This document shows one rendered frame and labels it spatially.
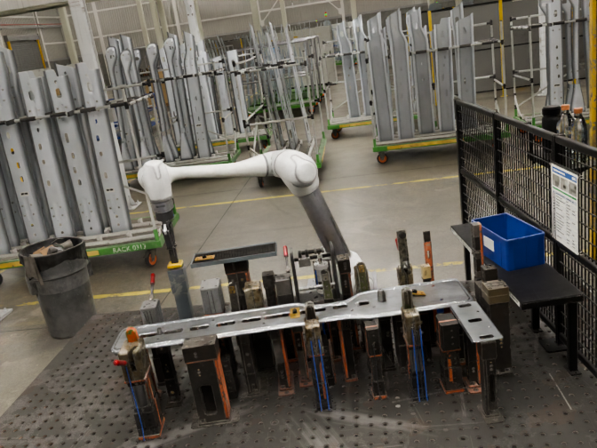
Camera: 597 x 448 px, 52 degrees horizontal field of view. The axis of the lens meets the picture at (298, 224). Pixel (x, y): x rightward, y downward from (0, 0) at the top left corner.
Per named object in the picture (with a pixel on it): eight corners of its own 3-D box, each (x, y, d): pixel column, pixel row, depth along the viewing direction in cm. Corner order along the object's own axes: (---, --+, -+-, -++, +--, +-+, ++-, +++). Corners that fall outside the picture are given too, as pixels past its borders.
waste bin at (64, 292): (29, 347, 477) (2, 260, 455) (60, 316, 528) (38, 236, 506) (89, 341, 470) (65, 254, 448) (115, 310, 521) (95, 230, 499)
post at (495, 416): (486, 425, 205) (481, 348, 196) (475, 405, 215) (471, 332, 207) (505, 421, 205) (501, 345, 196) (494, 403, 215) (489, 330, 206)
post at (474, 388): (470, 394, 222) (465, 323, 213) (461, 378, 232) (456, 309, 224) (487, 392, 222) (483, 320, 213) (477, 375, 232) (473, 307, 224)
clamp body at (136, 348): (134, 445, 222) (111, 357, 211) (143, 420, 236) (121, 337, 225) (163, 441, 222) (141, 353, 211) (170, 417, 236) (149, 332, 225)
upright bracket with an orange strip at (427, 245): (433, 342, 260) (423, 232, 245) (432, 340, 262) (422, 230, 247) (439, 341, 260) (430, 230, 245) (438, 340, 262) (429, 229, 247)
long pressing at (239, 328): (107, 358, 227) (106, 355, 226) (121, 330, 248) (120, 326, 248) (476, 303, 226) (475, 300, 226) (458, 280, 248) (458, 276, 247)
